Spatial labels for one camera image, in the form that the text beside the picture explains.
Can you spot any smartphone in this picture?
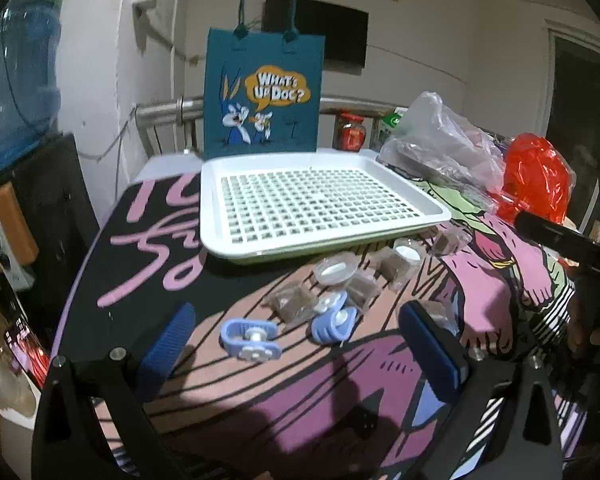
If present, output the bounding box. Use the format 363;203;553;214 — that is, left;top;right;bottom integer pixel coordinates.
4;320;52;388

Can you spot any white wall fixture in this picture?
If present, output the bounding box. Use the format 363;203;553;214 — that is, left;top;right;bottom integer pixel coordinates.
131;0;162;52

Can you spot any beige rounded object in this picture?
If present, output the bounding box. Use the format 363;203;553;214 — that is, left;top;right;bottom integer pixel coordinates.
0;360;37;417

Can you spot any red jar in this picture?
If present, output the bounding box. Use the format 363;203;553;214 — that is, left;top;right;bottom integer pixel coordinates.
332;110;367;153

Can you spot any blue cartoon tote bag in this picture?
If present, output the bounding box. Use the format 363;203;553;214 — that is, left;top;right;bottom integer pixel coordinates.
202;0;324;161

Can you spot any orange wooden box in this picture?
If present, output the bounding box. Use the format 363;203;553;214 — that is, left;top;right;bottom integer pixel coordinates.
0;182;39;281

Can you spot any white power outlet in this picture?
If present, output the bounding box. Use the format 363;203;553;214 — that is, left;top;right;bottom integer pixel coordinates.
0;217;36;289

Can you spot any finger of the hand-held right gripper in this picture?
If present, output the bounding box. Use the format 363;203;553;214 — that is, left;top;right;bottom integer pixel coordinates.
514;209;588;261

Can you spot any blue water jug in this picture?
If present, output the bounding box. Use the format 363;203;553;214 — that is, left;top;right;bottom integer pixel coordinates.
0;0;64;183

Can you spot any black cabinet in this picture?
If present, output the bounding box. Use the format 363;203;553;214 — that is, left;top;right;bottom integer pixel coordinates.
0;132;102;356

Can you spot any dark window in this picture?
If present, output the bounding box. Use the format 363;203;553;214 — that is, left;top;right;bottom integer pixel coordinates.
545;19;600;163

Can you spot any black wall television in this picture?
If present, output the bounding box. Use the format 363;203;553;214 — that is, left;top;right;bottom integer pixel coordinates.
261;0;370;69

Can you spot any printed blanket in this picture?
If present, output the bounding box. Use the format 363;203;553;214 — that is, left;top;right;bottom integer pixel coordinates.
50;155;600;480

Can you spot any grey wall cable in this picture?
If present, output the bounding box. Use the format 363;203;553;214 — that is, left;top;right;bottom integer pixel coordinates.
76;107;137;163

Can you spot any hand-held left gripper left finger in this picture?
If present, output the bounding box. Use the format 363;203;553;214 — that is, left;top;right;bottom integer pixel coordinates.
30;302;197;480

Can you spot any blue plastic clip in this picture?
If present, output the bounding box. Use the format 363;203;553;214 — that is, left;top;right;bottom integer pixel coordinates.
310;294;359;347
220;317;282;364

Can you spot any red plastic bag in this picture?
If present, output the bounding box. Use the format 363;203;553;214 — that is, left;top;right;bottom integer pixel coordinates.
500;132;579;226

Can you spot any clear plastic bag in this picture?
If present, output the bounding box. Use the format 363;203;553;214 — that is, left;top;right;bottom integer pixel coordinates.
377;91;506;197

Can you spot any metal rail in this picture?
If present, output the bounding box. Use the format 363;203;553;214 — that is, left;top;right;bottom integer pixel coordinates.
135;96;397;127

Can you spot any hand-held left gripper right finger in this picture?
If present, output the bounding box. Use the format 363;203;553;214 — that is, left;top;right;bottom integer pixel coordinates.
399;302;563;480

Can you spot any white perforated plastic tray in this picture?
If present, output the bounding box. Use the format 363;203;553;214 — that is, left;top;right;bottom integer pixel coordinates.
199;152;452;266

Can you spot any person's right hand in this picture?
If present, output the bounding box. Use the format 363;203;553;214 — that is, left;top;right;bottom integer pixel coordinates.
566;280;600;361

